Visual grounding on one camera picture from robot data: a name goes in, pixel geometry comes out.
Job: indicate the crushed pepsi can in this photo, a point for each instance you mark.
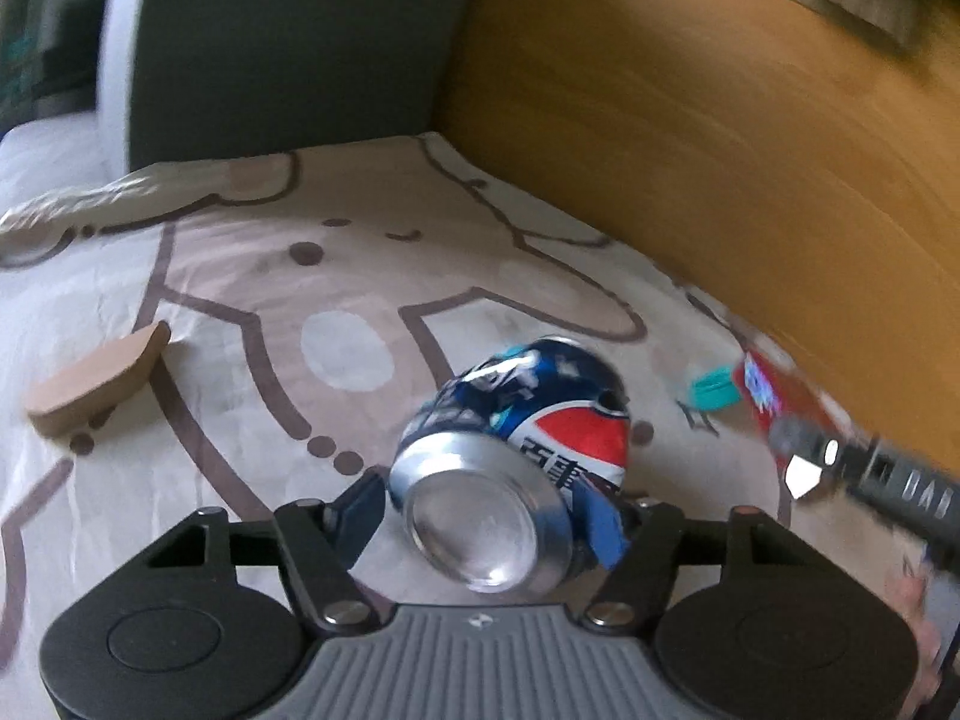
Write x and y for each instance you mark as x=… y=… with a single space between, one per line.
x=484 y=474

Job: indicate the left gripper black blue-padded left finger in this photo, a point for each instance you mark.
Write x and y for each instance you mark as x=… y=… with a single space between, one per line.
x=319 y=542

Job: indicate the wooden oval piece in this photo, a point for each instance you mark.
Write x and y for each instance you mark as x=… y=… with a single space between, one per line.
x=110 y=374

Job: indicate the cartoon print bed sheet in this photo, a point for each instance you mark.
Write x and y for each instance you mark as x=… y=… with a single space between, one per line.
x=315 y=300

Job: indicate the teal bottle cap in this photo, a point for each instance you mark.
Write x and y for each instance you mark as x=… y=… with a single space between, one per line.
x=713 y=390

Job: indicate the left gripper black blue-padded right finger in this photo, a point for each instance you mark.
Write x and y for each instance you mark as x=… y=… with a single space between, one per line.
x=637 y=545

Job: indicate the dark grey cushion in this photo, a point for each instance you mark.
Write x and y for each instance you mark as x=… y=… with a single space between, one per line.
x=183 y=80

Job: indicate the red snack wrapper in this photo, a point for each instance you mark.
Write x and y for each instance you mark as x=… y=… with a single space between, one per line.
x=796 y=425

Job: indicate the person's hand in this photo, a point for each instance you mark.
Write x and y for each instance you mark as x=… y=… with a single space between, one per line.
x=906 y=592

